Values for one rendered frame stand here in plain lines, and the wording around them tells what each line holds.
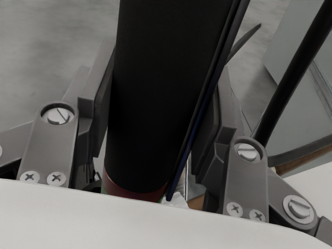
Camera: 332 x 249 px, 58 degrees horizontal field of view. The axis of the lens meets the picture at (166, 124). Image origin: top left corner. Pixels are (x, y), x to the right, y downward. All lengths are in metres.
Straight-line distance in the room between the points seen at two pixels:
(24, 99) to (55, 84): 0.28
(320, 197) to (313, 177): 0.04
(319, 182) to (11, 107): 2.14
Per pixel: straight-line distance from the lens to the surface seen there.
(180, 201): 0.23
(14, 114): 2.35
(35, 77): 2.68
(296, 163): 0.31
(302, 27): 3.08
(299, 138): 1.46
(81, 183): 0.67
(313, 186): 0.58
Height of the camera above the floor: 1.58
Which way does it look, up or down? 43 degrees down
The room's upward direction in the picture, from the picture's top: 16 degrees clockwise
